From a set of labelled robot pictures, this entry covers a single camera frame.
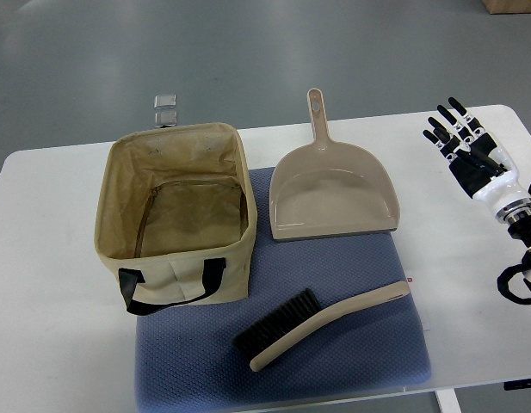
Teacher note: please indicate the yellow fabric bag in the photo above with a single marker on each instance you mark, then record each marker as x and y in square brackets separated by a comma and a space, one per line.
[176, 217]

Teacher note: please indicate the pink dustpan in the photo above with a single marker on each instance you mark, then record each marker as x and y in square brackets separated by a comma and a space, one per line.
[329, 188]

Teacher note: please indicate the pink hand broom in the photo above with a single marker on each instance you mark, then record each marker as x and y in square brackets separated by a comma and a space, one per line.
[274, 334]

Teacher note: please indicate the black table control panel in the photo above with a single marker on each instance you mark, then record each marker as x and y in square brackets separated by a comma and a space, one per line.
[520, 384]

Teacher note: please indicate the cardboard box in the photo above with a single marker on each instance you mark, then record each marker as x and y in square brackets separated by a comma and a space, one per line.
[501, 7]

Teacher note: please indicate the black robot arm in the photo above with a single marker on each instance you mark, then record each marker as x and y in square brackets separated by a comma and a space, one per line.
[525, 258]

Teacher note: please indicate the white table leg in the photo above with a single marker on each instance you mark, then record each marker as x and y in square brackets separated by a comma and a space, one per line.
[447, 401]

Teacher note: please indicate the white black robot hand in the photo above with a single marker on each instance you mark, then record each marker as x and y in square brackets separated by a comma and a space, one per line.
[479, 163]

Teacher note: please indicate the upper metal floor plate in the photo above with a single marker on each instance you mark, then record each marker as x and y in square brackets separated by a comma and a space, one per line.
[164, 101]

